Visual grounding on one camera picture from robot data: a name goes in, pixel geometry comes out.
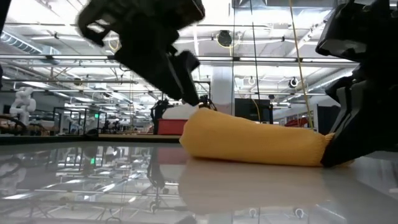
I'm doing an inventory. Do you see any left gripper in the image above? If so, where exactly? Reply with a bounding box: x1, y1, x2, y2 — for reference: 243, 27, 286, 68
75, 0, 206, 106

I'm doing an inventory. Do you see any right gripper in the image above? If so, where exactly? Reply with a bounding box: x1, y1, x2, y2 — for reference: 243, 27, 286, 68
315, 0, 398, 135

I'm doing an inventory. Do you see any orange towel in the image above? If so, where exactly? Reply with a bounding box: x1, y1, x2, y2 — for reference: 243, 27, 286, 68
179, 107, 356, 167

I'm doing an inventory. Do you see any black cabinet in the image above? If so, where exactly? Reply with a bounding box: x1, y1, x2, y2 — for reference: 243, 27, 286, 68
317, 105, 341, 136

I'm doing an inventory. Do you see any white bag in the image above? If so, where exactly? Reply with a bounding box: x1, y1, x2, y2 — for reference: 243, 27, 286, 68
161, 103, 200, 121

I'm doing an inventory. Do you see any black stand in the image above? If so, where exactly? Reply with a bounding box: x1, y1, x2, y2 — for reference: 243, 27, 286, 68
150, 98, 171, 136

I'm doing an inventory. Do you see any red bin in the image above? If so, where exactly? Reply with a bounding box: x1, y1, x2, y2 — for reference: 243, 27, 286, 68
157, 118, 189, 136

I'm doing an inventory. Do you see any white column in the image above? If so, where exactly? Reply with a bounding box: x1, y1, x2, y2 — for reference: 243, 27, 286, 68
211, 66, 234, 114

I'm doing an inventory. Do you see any red object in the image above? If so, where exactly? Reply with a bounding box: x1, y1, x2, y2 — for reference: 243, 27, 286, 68
284, 116, 312, 128

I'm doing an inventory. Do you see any black display panel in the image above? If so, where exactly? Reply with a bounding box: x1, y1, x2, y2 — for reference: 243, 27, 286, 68
234, 98, 275, 124

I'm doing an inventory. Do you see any white robot figure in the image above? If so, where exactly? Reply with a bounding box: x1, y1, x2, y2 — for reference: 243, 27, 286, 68
8, 86, 37, 126

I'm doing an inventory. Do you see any yellow cable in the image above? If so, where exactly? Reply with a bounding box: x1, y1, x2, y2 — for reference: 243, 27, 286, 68
288, 0, 315, 130

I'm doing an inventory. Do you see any black rack frame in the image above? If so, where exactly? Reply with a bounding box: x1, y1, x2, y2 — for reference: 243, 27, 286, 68
52, 106, 108, 136

